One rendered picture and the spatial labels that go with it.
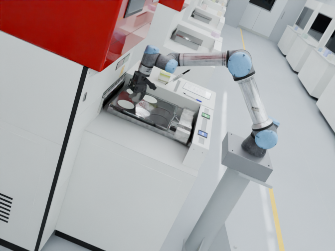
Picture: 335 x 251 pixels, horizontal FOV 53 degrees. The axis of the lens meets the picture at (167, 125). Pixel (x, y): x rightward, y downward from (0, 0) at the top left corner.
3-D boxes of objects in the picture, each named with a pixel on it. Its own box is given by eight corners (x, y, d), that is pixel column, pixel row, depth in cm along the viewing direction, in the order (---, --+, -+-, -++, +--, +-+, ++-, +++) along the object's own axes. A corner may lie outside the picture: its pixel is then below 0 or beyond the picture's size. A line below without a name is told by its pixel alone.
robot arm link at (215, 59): (252, 46, 185) (167, 48, 198) (251, 49, 176) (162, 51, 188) (251, 67, 189) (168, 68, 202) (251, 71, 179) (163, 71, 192)
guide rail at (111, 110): (106, 111, 195) (107, 107, 194) (107, 110, 197) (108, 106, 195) (185, 145, 195) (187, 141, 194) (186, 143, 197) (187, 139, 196)
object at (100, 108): (96, 112, 184) (101, 97, 180) (120, 88, 224) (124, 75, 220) (99, 113, 184) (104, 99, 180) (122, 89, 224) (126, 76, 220)
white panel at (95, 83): (62, 145, 153) (83, 66, 135) (116, 89, 226) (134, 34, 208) (68, 148, 153) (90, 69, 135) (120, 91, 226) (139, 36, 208)
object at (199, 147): (181, 164, 176) (192, 142, 170) (192, 122, 226) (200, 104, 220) (198, 171, 176) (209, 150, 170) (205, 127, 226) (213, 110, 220)
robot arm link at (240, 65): (279, 137, 188) (248, 45, 175) (281, 148, 175) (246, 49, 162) (258, 143, 192) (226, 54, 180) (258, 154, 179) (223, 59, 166)
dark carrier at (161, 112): (110, 104, 188) (110, 103, 188) (127, 86, 219) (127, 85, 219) (166, 128, 188) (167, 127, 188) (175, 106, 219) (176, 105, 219)
